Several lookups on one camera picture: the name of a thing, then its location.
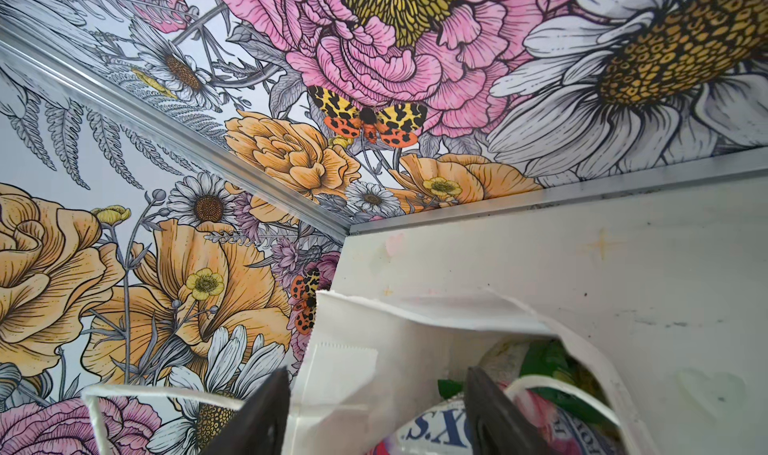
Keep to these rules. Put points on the white paper bag with dots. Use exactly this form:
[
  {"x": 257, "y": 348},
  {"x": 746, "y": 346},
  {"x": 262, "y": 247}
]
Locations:
[{"x": 372, "y": 363}]

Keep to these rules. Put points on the green yellow Fox's candy packet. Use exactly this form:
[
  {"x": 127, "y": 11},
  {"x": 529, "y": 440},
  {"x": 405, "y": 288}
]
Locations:
[{"x": 445, "y": 429}]

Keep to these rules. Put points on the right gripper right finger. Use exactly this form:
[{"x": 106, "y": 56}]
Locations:
[{"x": 496, "y": 426}]

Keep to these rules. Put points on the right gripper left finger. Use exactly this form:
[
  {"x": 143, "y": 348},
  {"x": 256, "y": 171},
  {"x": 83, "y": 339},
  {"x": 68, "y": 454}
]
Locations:
[{"x": 259, "y": 427}]

